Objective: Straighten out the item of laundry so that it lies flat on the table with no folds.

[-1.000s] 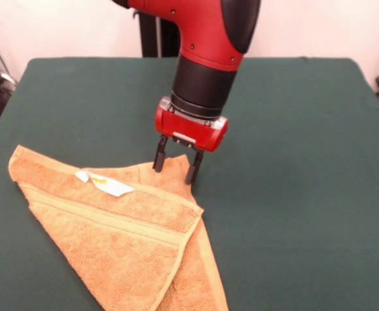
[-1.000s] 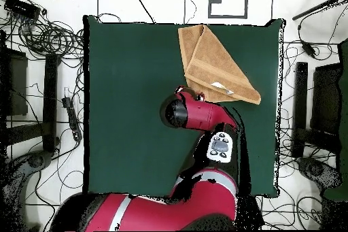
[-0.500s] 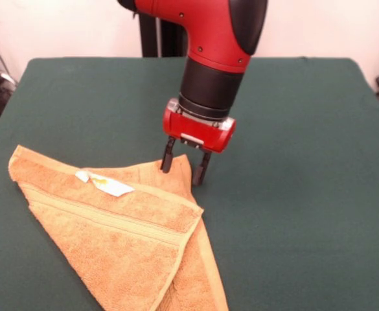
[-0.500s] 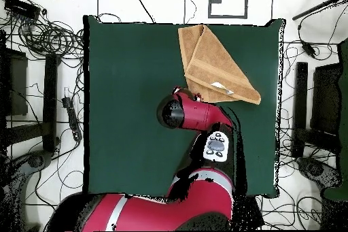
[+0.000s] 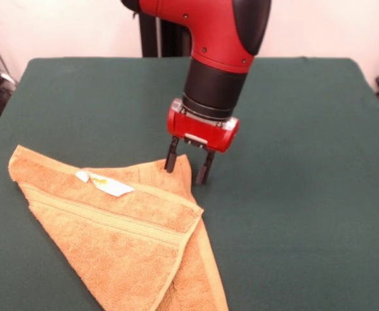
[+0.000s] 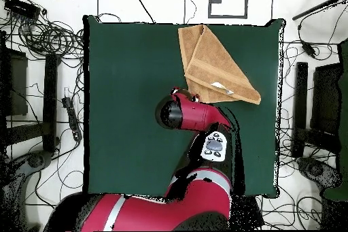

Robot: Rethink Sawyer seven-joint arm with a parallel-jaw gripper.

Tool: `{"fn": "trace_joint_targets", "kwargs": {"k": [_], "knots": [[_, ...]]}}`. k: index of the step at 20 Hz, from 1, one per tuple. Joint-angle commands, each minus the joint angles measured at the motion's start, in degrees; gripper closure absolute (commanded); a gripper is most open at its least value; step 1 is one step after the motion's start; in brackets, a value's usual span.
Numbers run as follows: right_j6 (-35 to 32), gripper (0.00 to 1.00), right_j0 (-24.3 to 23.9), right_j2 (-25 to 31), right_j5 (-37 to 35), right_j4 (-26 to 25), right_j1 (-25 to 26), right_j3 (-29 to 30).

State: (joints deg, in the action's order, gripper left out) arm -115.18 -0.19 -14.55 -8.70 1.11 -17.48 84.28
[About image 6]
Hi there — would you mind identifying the tan terry towel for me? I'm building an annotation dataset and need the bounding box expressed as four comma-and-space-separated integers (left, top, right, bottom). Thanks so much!
177, 24, 262, 105

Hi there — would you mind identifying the black flat panel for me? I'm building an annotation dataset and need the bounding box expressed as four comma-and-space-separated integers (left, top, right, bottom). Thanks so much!
0, 48, 29, 117
310, 63, 343, 136

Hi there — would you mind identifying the dark green tablecloth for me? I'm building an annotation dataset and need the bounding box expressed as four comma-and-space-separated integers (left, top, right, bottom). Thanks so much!
82, 14, 286, 199

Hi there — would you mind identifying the black power strip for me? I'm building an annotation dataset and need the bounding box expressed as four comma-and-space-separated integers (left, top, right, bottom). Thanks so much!
61, 96, 83, 142

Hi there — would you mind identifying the black power adapter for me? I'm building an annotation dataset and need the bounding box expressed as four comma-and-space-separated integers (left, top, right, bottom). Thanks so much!
300, 40, 317, 59

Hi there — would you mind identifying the grey chair base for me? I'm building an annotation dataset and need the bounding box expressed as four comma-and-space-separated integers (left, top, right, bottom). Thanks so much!
7, 150, 54, 178
296, 156, 343, 189

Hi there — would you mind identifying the black tripod pole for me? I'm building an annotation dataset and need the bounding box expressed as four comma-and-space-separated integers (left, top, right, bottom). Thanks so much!
292, 0, 348, 21

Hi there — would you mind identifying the black device box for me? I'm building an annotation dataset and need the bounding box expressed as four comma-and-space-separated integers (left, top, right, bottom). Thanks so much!
3, 0, 41, 21

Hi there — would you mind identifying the black frame bar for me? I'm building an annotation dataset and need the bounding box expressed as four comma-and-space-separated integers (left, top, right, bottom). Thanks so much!
42, 53, 59, 153
292, 61, 309, 158

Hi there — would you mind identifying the tangled black cable bundle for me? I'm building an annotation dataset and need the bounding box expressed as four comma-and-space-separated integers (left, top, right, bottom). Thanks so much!
16, 19, 85, 59

